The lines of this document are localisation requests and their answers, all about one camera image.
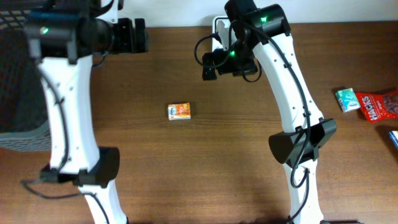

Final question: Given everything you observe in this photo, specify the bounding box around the yellow snack bag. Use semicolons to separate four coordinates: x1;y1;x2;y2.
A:
389;131;398;149

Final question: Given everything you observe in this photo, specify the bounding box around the red Hacks candy bag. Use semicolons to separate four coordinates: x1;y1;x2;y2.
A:
355;90;397;123

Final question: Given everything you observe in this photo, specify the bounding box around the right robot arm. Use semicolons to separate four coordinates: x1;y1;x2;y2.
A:
196;0;336;224

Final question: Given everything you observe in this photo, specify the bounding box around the orange tissue pack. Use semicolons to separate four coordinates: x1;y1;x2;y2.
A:
167;103;191;121

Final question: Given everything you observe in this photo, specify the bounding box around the white barcode scanner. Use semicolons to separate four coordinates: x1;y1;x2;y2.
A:
212;16;230;51

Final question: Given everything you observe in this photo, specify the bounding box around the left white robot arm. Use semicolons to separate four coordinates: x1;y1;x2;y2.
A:
22;0;148;223

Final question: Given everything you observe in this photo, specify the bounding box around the green Kleenex tissue pack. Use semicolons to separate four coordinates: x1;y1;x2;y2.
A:
335;88;361;113

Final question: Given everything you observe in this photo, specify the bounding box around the grey plastic mesh basket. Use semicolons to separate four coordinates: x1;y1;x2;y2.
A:
1;6;51;152

